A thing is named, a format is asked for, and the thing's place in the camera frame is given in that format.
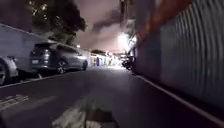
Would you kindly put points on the lit shopfronts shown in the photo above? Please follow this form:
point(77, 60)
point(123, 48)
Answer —
point(101, 59)

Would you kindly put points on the large dark tree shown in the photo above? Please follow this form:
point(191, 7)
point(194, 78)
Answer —
point(58, 16)

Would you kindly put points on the pale wall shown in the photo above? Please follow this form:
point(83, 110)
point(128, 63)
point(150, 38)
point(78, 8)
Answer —
point(16, 43)

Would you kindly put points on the dark asphalt road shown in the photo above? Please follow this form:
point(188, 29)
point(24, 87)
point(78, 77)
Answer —
point(110, 86)

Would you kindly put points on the dark grey car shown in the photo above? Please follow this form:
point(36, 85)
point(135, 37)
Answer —
point(56, 57)

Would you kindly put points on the corrugated metal fence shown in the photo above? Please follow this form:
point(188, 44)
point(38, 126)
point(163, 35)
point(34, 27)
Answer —
point(186, 50)

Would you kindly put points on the parked vehicle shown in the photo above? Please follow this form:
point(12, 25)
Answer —
point(128, 62)

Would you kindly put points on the building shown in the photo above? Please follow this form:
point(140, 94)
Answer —
point(128, 16)

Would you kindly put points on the white car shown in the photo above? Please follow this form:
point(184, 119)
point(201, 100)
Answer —
point(6, 68)

